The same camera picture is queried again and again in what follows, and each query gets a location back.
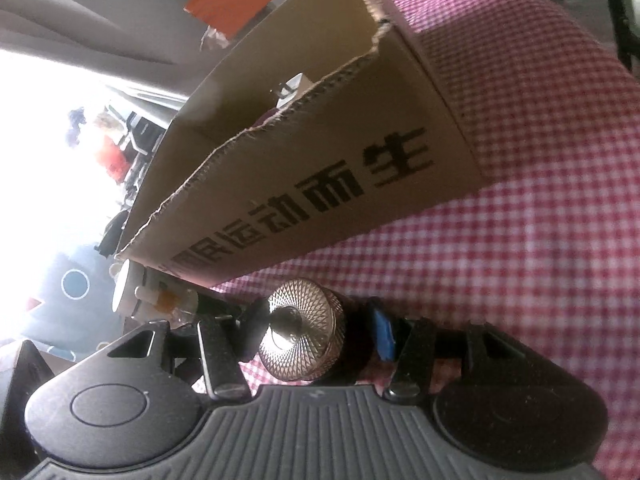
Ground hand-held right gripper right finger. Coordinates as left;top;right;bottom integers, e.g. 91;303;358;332
367;299;538;402

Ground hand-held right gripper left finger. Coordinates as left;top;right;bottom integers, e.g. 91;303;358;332
107;300;273;402

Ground gold lid jar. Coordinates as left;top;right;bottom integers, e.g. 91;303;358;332
257;277;371;386

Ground brown cardboard box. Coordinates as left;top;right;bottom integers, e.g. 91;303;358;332
115;0;486;286

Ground white charger plug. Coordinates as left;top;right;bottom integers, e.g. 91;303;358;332
272;74;313;108

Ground white supplement bottle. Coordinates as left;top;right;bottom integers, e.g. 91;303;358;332
111;259;161;317

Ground dark blue ringed cushion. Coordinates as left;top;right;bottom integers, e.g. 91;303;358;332
25;252;121;361

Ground red checked tablecloth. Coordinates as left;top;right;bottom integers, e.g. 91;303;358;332
192;0;640;480

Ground red bag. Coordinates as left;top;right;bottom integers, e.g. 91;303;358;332
97;135;136;181

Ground grey curtain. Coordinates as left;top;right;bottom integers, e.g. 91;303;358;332
0;0;221;91

